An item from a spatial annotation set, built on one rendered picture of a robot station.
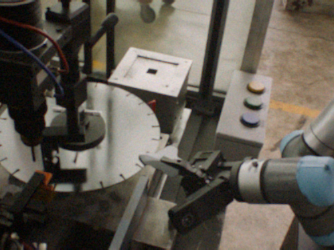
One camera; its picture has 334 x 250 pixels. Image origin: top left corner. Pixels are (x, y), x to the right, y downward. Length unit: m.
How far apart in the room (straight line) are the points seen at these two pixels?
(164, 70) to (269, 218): 1.08
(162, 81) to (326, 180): 0.59
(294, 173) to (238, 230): 1.30
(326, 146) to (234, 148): 0.27
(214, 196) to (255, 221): 1.27
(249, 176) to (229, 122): 0.33
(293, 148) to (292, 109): 1.86
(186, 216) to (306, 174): 0.21
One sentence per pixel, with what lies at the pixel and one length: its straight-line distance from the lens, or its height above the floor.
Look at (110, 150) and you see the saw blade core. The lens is 0.85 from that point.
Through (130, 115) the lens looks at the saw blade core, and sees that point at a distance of 0.93.
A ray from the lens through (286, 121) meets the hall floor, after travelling 2.60.
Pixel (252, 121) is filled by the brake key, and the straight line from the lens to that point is 1.04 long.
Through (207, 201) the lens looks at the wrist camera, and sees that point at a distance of 0.75.
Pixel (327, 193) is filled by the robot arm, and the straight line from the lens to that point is 0.69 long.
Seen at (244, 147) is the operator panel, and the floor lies 0.87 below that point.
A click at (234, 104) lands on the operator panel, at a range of 1.10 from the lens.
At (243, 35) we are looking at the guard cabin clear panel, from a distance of 1.21.
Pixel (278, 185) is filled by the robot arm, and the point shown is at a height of 1.05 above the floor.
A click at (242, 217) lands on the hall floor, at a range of 2.02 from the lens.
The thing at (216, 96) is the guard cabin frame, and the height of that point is 0.79.
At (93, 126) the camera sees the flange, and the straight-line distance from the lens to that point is 0.89.
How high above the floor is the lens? 1.54
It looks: 40 degrees down
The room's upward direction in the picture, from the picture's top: 6 degrees clockwise
